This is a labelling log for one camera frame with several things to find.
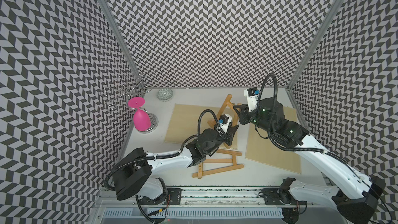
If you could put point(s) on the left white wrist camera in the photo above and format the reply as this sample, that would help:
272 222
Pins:
224 123

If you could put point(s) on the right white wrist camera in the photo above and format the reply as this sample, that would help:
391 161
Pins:
251 95

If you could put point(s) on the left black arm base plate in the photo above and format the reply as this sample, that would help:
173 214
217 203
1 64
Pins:
169 196

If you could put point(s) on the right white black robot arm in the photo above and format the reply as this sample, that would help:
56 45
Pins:
354 195

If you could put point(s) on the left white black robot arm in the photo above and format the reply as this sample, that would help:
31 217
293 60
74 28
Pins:
133 175

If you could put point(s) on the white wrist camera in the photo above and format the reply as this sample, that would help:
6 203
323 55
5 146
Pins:
251 95
224 123

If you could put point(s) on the pink plastic wine glass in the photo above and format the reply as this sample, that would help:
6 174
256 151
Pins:
141 119

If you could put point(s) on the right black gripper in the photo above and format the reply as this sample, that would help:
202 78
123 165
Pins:
243 115

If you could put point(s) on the round metal rack base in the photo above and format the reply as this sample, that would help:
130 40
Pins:
154 123

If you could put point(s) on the metal wire glass rack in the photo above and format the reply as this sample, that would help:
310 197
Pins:
115 96

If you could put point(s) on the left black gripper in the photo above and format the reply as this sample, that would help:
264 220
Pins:
230 134

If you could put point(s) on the aluminium front rail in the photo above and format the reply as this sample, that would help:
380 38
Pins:
211 205

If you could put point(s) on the small wooden easel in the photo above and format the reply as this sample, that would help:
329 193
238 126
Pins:
227 108

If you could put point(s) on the near wooden easel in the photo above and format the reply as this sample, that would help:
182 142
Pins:
233 165

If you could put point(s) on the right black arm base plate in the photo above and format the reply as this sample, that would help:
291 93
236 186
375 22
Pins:
274 196

